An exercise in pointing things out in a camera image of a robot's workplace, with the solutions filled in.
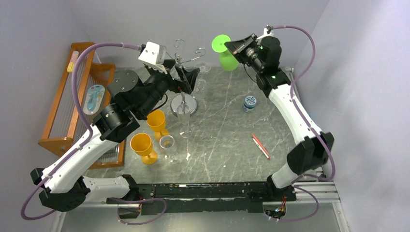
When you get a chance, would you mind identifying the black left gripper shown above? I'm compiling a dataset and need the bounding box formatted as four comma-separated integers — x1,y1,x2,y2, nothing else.
140,61,202,120

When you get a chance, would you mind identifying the green wine glass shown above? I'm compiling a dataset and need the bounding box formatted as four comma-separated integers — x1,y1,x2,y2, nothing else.
211,34,239,71

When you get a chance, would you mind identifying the clear champagne flute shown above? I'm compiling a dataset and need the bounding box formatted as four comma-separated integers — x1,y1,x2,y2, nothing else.
176,104,193,138

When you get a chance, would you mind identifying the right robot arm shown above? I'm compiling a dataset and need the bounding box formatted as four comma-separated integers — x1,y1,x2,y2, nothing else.
224,34,334,201

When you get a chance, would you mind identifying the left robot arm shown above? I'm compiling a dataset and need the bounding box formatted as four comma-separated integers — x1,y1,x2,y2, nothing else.
30,59,200,212

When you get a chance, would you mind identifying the chrome wine glass rack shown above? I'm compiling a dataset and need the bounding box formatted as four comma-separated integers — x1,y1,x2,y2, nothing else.
170,48,206,116

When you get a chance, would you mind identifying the small clear wine glass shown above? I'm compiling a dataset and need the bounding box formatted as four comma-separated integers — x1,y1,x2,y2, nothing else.
159,135,178,164

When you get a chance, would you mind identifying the orange wooden dish rack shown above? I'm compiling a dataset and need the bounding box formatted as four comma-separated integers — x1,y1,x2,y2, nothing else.
38,42,116,157

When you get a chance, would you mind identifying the blue white round tin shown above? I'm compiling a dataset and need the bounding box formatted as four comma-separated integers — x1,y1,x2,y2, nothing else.
242,96,257,113

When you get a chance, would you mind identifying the orange goblet rear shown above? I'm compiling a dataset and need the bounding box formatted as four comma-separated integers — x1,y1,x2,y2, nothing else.
146,110,169,141

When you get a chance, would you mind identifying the orange goblet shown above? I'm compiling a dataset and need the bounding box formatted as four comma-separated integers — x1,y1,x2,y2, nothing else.
146,110,169,141
130,133,158,165

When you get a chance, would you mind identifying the orange goblet front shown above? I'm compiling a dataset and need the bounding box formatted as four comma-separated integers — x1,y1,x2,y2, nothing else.
130,133,158,165

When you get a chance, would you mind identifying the blue packaged tool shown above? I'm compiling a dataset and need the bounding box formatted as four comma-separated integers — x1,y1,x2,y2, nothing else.
83,85,105,115

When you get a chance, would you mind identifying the red pen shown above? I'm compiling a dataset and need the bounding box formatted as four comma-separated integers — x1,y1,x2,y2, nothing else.
251,133,270,160

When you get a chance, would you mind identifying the pink yellow marker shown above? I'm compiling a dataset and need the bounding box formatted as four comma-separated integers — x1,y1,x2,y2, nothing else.
67,51,79,73

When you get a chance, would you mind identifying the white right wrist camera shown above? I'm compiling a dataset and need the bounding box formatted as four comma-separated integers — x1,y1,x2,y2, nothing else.
257,27,274,41

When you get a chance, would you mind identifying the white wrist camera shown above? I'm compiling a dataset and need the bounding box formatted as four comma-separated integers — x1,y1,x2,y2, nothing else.
257,27,274,41
138,42,168,74

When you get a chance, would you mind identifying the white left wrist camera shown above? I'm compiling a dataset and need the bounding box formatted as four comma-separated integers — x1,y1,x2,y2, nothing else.
138,42,168,74

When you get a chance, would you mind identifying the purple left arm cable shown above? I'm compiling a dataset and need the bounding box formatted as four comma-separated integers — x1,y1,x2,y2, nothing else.
20,42,142,221

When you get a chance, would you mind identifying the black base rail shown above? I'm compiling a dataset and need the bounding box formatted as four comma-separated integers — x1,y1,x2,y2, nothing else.
106,181,296,215

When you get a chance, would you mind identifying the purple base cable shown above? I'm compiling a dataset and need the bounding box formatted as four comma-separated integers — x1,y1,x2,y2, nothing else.
117,195,169,226

